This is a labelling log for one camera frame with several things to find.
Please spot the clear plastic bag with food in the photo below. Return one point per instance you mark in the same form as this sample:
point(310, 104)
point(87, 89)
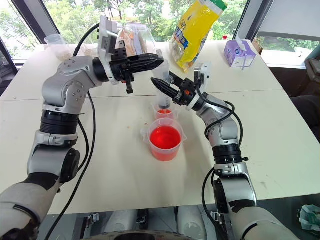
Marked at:
point(135, 40)

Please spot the small red cap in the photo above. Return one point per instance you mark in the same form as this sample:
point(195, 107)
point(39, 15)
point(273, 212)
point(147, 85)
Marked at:
point(225, 37)

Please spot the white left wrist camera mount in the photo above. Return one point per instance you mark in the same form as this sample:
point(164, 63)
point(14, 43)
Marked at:
point(105, 45)

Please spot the large cup with red liquid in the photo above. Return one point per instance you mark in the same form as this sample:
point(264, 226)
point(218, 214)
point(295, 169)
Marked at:
point(165, 140)

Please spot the dark window frame beam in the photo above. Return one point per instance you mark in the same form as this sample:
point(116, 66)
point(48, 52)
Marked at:
point(40, 20)
point(246, 17)

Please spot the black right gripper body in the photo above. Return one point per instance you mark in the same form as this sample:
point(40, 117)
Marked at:
point(185, 96)

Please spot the crumpled green plastic bag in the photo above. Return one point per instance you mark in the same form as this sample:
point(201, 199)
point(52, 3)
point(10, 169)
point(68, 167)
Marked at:
point(309, 217)

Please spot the dark chair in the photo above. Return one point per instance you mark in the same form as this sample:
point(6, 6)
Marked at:
point(310, 82)

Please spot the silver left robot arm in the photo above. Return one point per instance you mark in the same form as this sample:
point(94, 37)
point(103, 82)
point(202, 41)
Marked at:
point(65, 85)

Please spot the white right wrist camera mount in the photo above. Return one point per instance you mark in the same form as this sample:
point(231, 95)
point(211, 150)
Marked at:
point(203, 72)

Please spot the yellow snack bag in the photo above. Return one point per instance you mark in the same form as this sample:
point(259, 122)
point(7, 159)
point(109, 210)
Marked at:
point(197, 30)

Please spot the clear empty plastic cup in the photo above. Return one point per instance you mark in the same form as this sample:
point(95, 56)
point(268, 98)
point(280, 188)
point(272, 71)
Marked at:
point(56, 46)

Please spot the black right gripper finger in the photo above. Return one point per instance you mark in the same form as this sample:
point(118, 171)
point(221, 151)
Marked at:
point(177, 79)
point(163, 87)

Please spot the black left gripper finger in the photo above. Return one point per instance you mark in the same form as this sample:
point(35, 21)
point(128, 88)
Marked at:
point(143, 67)
point(147, 58)

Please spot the small cup with red liquid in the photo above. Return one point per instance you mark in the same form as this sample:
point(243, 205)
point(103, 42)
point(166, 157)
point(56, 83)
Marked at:
point(163, 115)

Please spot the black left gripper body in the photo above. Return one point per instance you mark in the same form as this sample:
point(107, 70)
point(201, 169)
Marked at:
point(120, 68)

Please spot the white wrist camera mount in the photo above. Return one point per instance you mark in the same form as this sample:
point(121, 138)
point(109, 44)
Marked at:
point(105, 45)
point(203, 72)

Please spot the purple tissue box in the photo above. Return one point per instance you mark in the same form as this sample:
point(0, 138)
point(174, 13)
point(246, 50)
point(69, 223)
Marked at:
point(235, 53)

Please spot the clear plastic syringe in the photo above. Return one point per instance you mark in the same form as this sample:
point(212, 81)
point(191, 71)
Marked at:
point(163, 100)

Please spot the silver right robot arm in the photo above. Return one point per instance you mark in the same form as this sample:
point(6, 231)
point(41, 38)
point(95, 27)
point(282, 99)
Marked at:
point(225, 130)

